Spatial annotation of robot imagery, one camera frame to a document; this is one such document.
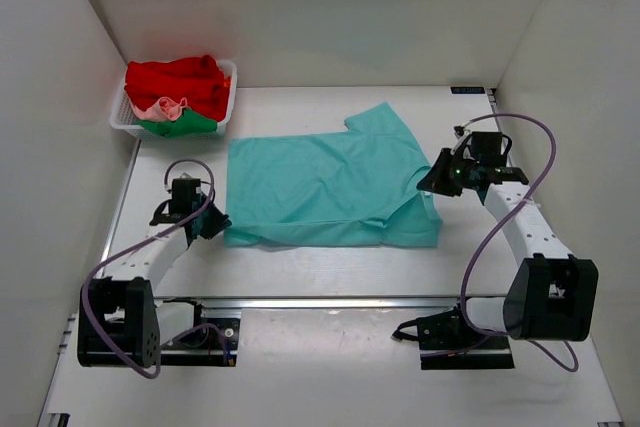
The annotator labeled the red t shirt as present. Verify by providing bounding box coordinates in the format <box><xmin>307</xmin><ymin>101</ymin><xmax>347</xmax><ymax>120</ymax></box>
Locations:
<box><xmin>125</xmin><ymin>55</ymin><xmax>231</xmax><ymax>121</ymax></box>

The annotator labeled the white plastic basket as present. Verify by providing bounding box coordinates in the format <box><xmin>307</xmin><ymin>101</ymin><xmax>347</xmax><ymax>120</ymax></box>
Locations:
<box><xmin>110</xmin><ymin>55</ymin><xmax>237</xmax><ymax>139</ymax></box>

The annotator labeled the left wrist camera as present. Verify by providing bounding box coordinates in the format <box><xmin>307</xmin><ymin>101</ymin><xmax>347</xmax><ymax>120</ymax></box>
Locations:
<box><xmin>172</xmin><ymin>172</ymin><xmax>201</xmax><ymax>185</ymax></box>

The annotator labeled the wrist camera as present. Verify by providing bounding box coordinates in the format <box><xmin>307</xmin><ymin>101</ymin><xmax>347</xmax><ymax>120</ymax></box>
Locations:
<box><xmin>453</xmin><ymin>123</ymin><xmax>471</xmax><ymax>142</ymax></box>
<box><xmin>172</xmin><ymin>172</ymin><xmax>201</xmax><ymax>185</ymax></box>

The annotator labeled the teal t shirt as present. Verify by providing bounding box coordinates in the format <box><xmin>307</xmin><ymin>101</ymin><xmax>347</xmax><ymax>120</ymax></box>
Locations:
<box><xmin>224</xmin><ymin>103</ymin><xmax>442</xmax><ymax>248</ymax></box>

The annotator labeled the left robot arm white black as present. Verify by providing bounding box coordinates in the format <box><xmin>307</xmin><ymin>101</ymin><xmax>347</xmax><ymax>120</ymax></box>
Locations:
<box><xmin>76</xmin><ymin>176</ymin><xmax>231</xmax><ymax>377</ymax></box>

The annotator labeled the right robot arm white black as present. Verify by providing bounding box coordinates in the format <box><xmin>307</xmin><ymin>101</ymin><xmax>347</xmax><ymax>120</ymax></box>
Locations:
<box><xmin>417</xmin><ymin>126</ymin><xmax>599</xmax><ymax>348</ymax></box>

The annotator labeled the aluminium rail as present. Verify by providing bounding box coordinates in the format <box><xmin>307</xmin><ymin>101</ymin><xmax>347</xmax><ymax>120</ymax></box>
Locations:
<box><xmin>159</xmin><ymin>296</ymin><xmax>511</xmax><ymax>311</ymax></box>

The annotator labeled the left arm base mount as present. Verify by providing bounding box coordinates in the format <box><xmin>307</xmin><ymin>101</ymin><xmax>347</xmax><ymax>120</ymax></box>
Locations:
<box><xmin>160</xmin><ymin>306</ymin><xmax>241</xmax><ymax>368</ymax></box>

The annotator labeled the green t shirt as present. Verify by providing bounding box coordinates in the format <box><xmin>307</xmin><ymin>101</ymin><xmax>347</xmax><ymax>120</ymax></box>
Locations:
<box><xmin>138</xmin><ymin>109</ymin><xmax>218</xmax><ymax>138</ymax></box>

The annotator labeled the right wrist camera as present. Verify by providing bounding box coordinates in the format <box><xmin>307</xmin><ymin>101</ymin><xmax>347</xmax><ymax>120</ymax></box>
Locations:
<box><xmin>453</xmin><ymin>123</ymin><xmax>471</xmax><ymax>142</ymax></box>

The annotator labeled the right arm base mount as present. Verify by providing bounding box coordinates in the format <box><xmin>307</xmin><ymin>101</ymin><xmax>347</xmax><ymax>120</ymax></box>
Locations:
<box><xmin>391</xmin><ymin>305</ymin><xmax>515</xmax><ymax>371</ymax></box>

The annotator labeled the dark label plate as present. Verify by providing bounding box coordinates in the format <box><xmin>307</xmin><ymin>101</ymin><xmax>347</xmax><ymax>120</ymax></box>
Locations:
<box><xmin>450</xmin><ymin>86</ymin><xmax>485</xmax><ymax>95</ymax></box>

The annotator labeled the pink t shirt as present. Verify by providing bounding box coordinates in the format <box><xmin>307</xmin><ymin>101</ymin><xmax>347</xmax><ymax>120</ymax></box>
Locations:
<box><xmin>131</xmin><ymin>97</ymin><xmax>189</xmax><ymax>122</ymax></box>

